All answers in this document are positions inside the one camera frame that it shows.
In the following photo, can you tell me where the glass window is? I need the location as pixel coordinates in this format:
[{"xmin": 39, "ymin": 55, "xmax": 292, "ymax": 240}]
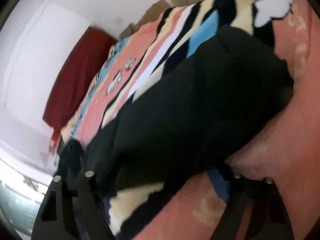
[{"xmin": 0, "ymin": 159, "xmax": 50, "ymax": 233}]

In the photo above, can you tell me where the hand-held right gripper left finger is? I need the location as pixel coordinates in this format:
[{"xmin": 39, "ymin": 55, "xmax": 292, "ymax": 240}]
[{"xmin": 31, "ymin": 170, "xmax": 117, "ymax": 240}]

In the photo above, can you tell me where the printed cartoon blanket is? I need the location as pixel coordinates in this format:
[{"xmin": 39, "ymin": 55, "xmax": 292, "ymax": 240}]
[{"xmin": 60, "ymin": 0, "xmax": 320, "ymax": 240}]

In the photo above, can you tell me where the dark red headboard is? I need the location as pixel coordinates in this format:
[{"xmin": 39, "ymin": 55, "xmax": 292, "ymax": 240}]
[{"xmin": 42, "ymin": 26, "xmax": 118, "ymax": 153}]

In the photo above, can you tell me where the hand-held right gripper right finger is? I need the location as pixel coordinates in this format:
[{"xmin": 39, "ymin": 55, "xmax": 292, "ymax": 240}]
[{"xmin": 207, "ymin": 167, "xmax": 294, "ymax": 240}]

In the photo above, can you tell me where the black jacket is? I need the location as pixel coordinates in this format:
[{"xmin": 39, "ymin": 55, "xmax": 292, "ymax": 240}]
[{"xmin": 56, "ymin": 25, "xmax": 294, "ymax": 198}]

